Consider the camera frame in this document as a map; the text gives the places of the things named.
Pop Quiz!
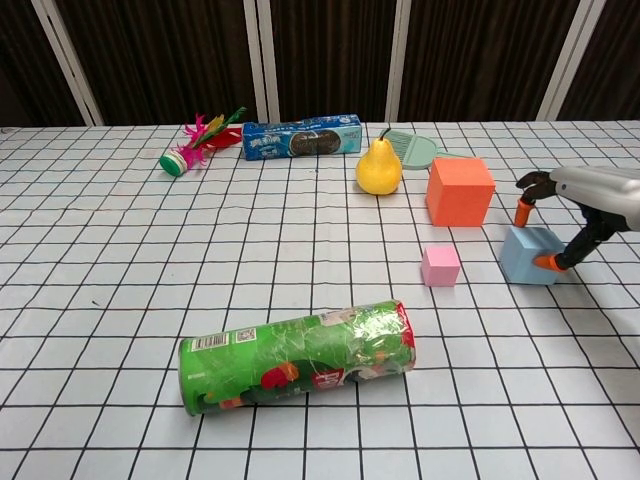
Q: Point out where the green chips can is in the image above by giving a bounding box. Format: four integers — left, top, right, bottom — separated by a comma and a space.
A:
178, 298, 418, 418

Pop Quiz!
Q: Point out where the small pink foam block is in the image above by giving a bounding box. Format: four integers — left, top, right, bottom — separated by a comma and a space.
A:
420, 245, 461, 288

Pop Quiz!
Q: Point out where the dark folding screen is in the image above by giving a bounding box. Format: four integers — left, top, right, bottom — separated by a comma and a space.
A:
0, 0, 640, 127

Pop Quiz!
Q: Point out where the yellow toy pear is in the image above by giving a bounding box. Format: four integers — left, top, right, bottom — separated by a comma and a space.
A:
355, 128, 403, 196

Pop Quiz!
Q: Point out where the white checkered tablecloth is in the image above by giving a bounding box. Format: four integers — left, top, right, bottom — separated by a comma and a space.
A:
0, 119, 640, 480

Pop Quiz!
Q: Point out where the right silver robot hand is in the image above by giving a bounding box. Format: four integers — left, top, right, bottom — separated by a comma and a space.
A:
514, 166, 640, 274

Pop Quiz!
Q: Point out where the large orange foam block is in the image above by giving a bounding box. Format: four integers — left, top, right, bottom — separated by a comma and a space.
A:
424, 157, 497, 228

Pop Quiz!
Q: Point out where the pink feather shuttlecock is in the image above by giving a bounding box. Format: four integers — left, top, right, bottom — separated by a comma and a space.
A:
159, 105, 248, 177

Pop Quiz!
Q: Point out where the blue cookie box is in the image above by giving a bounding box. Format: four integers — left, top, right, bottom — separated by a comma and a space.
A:
241, 113, 364, 162

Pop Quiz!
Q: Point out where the mint green hand brush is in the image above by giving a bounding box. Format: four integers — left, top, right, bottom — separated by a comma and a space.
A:
383, 130, 469, 172

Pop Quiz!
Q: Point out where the blue foam block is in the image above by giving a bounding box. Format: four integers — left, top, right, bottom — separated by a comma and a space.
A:
498, 225, 568, 287

